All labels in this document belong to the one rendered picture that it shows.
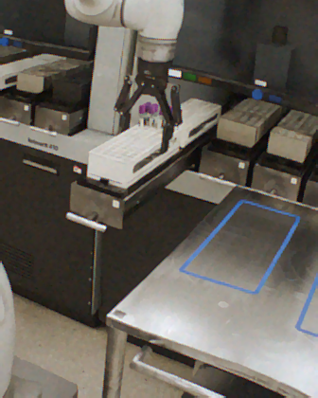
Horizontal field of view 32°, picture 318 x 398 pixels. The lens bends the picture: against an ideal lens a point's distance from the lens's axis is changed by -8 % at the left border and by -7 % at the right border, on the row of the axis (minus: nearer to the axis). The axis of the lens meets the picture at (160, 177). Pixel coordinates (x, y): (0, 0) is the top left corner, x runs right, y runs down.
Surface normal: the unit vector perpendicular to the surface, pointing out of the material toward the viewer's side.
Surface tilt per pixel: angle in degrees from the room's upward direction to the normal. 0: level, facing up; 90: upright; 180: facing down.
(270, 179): 90
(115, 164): 90
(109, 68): 90
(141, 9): 89
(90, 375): 0
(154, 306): 0
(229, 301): 0
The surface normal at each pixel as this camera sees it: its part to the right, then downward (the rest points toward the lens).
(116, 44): -0.42, 0.32
